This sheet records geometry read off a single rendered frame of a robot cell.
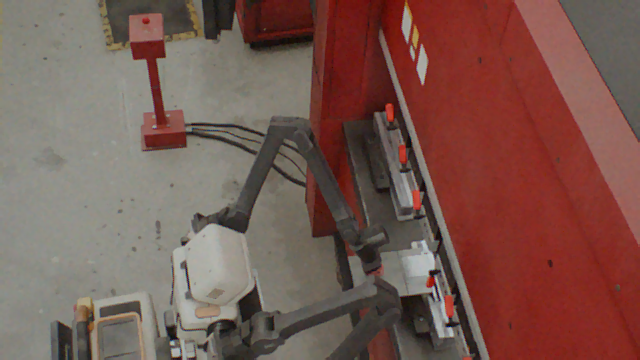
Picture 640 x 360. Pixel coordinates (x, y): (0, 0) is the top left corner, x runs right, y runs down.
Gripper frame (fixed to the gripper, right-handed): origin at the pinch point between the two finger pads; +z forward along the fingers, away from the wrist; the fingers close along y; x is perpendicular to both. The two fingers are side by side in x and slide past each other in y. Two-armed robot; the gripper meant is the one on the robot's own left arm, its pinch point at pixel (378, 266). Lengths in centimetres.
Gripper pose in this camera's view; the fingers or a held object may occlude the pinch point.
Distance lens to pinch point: 274.0
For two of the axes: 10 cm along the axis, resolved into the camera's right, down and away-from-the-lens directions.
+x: -8.9, 3.9, 2.4
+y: -1.6, -7.6, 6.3
